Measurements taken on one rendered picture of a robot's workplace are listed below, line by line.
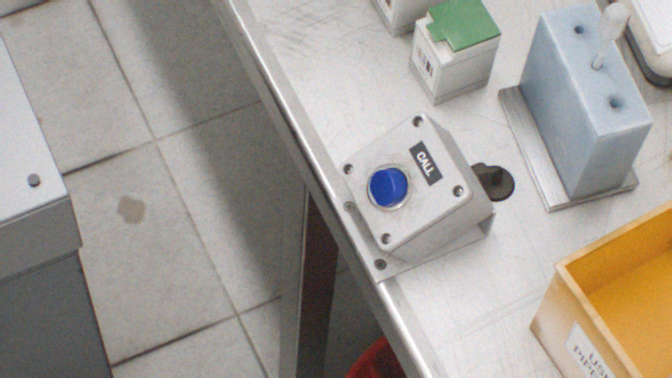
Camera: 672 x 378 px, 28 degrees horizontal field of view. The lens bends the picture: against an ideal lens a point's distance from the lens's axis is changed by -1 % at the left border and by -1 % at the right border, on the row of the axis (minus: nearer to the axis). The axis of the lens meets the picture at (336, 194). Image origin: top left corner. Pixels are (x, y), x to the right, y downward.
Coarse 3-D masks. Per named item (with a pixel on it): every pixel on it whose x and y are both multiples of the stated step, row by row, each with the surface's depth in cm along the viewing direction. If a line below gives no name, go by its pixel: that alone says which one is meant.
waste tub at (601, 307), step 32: (640, 224) 82; (576, 256) 81; (608, 256) 84; (640, 256) 89; (576, 288) 80; (608, 288) 90; (640, 288) 90; (544, 320) 86; (576, 320) 82; (608, 320) 89; (640, 320) 89; (576, 352) 84; (608, 352) 79; (640, 352) 88
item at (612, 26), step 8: (608, 8) 82; (616, 8) 82; (624, 8) 82; (608, 16) 82; (616, 16) 82; (624, 16) 82; (600, 24) 83; (608, 24) 82; (616, 24) 82; (624, 24) 82; (600, 32) 84; (608, 32) 83; (616, 32) 83
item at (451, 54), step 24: (456, 0) 93; (480, 0) 93; (432, 24) 92; (456, 24) 92; (480, 24) 92; (432, 48) 93; (456, 48) 91; (480, 48) 93; (432, 72) 94; (456, 72) 94; (480, 72) 96; (432, 96) 96; (456, 96) 97
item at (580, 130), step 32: (544, 32) 89; (576, 32) 89; (544, 64) 91; (576, 64) 87; (608, 64) 87; (512, 96) 97; (544, 96) 92; (576, 96) 87; (608, 96) 86; (640, 96) 86; (512, 128) 96; (544, 128) 94; (576, 128) 88; (608, 128) 85; (640, 128) 86; (544, 160) 94; (576, 160) 90; (608, 160) 89; (544, 192) 93; (576, 192) 92; (608, 192) 94
